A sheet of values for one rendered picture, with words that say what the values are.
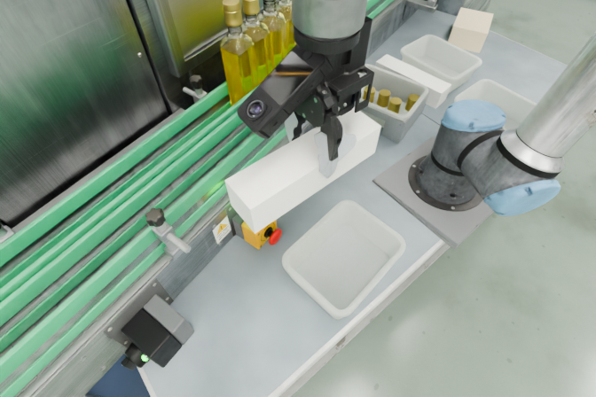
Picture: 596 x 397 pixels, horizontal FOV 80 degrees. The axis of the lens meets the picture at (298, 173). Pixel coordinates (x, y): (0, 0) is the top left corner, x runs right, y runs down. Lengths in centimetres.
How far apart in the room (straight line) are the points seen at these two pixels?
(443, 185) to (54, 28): 84
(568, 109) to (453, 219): 35
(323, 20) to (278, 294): 57
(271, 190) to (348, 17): 23
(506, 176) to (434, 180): 21
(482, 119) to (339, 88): 45
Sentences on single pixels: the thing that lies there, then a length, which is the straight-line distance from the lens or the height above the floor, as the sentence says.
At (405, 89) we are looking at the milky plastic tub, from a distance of 115.
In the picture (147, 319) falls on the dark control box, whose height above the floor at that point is 84.
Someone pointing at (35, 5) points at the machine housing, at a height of 121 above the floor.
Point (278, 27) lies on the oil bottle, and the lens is 88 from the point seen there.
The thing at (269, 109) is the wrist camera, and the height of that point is 123.
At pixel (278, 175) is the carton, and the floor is 111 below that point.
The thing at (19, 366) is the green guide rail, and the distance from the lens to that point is 69.
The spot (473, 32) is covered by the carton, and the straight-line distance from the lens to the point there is 150.
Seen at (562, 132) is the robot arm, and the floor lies 108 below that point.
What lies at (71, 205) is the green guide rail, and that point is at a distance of 77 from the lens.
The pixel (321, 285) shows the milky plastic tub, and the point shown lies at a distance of 79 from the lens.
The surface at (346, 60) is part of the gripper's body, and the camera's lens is 44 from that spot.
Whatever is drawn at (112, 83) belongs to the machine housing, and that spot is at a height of 103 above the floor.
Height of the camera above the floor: 149
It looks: 51 degrees down
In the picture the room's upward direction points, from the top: straight up
